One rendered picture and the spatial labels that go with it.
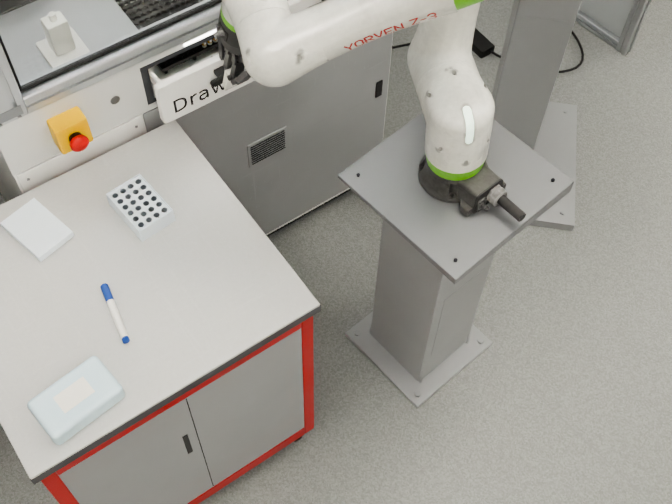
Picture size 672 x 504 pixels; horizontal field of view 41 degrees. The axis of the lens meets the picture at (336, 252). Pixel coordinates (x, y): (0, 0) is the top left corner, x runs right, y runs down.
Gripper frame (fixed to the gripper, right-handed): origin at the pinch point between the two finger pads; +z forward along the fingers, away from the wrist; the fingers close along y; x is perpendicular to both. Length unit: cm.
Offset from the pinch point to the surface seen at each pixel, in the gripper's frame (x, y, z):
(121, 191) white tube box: -30.0, 7.4, 11.8
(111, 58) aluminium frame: -20.0, -13.9, -1.9
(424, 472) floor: 8, 98, 63
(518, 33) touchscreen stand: 90, 12, 35
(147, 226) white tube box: -30.0, 18.0, 6.9
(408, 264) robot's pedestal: 21, 51, 25
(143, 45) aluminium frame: -12.8, -13.6, -1.8
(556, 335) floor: 65, 88, 66
